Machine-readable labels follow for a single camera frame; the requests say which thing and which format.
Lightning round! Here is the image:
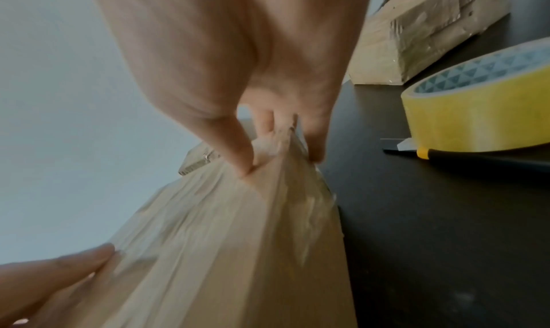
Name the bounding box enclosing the person's left hand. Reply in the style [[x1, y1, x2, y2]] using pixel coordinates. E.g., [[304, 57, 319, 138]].
[[0, 242, 116, 327]]

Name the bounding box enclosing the person's right hand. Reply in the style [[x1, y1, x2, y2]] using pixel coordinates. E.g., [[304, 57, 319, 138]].
[[85, 0, 376, 179]]

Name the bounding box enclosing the wide cardboard box torn flap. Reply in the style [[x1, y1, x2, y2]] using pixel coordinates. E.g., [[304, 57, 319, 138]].
[[347, 0, 514, 86]]

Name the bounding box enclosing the tall cardboard box square hole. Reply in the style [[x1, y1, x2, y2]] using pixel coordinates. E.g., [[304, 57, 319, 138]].
[[25, 126, 360, 328]]

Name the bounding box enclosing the yellow tape roll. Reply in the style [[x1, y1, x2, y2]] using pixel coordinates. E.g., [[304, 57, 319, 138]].
[[400, 37, 550, 153]]

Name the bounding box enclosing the black yellow utility knife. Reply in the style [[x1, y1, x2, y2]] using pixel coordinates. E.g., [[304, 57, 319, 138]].
[[380, 138, 550, 171]]

